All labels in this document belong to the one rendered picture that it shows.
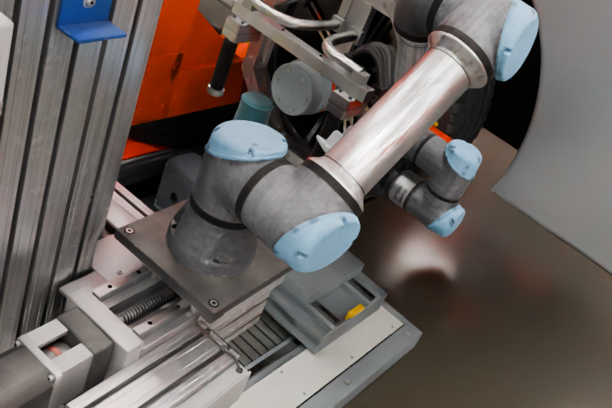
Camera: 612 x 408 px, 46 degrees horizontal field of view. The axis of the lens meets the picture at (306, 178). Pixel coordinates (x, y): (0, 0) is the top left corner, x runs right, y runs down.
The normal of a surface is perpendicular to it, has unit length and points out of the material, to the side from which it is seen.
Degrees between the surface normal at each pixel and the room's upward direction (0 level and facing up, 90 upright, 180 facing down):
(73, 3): 90
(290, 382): 0
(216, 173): 89
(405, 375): 0
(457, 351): 0
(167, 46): 90
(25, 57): 90
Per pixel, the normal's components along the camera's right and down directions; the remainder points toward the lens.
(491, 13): -0.23, -0.35
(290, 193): -0.24, -0.54
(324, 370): 0.34, -0.79
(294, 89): -0.60, 0.23
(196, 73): 0.72, 0.57
